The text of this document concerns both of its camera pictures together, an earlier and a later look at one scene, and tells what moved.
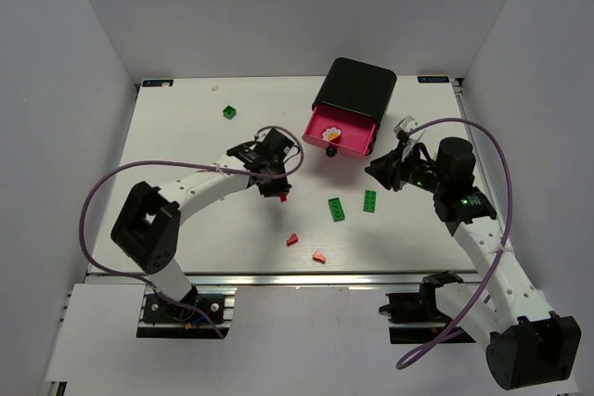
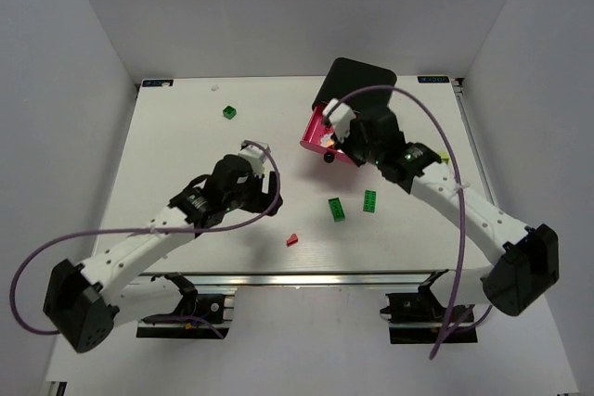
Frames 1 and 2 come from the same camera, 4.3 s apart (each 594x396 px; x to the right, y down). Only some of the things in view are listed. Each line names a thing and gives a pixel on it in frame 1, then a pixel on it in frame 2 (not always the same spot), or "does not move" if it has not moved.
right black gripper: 396,173 -> 351,142
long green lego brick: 337,210 does not move
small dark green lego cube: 229,112 does not move
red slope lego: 292,239 does not move
